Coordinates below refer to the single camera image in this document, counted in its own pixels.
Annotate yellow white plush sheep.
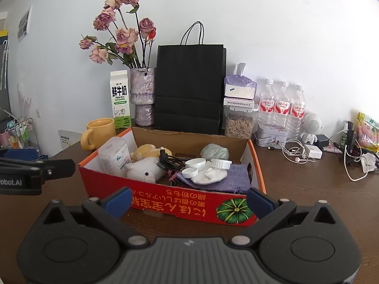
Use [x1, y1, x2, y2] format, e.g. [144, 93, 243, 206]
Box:
[126, 143, 173, 183]

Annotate iridescent plastic bag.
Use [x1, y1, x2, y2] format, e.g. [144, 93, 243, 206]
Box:
[200, 143, 230, 162]

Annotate clear seed container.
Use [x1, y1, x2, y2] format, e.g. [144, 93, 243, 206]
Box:
[223, 104, 259, 139]

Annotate purple mottled vase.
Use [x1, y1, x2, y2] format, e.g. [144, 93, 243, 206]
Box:
[130, 67, 156, 126]

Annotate grey floral tin box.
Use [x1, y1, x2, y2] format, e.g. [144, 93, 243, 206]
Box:
[254, 124, 288, 148]

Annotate purple burlap bag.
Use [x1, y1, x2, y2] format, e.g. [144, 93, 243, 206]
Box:
[176, 165, 252, 194]

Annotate translucent cotton swab container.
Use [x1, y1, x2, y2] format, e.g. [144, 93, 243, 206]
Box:
[98, 137, 132, 176]

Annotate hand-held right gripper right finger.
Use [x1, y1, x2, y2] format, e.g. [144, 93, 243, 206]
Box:
[229, 187, 338, 247]

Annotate purple tissue pack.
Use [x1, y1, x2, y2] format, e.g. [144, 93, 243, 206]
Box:
[223, 63, 257, 99]

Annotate white robot speaker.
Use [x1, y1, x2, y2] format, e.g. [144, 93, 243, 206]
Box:
[300, 112, 323, 145]

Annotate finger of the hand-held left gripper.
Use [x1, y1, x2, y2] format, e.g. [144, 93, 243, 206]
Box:
[0, 159, 76, 179]
[0, 148, 41, 161]

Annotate yellow mug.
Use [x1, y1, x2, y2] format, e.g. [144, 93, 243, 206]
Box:
[81, 118, 116, 151]

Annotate white charging cable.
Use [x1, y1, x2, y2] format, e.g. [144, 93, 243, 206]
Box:
[343, 146, 368, 182]

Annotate dried pink rose bouquet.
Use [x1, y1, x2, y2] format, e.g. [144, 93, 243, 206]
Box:
[79, 0, 157, 69]

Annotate white cloth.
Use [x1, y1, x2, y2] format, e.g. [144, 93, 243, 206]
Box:
[192, 167, 227, 185]

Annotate white printed card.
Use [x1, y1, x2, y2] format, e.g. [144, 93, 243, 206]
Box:
[58, 129, 83, 151]

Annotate white wired earphones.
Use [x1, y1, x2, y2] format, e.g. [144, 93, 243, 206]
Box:
[281, 140, 316, 163]

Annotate black device stand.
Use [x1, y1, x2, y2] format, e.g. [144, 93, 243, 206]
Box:
[345, 121, 357, 157]

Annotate wire storage rack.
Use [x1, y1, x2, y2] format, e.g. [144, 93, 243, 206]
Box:
[0, 118, 40, 157]

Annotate black cable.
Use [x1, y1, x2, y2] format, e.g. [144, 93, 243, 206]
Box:
[157, 148, 185, 172]

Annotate white power adapter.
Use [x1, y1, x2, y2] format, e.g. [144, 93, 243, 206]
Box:
[304, 144, 323, 159]

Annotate clear water bottle red label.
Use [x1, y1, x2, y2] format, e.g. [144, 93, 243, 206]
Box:
[275, 81, 291, 128]
[258, 79, 276, 125]
[289, 84, 306, 139]

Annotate black paper bag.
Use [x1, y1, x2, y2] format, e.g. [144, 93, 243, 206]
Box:
[154, 21, 227, 135]

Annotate white green milk carton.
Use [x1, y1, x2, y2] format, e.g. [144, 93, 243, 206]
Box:
[109, 70, 132, 129]

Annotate white flat box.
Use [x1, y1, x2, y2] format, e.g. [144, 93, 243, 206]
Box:
[223, 98, 255, 106]

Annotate red cardboard box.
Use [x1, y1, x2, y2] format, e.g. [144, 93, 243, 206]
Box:
[78, 127, 266, 228]

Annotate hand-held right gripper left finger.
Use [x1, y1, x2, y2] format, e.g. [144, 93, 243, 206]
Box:
[39, 187, 149, 248]

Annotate white face mask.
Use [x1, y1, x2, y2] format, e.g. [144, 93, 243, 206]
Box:
[360, 152, 378, 172]

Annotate yellow pink snack packet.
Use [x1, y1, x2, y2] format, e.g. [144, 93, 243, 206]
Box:
[355, 112, 379, 154]

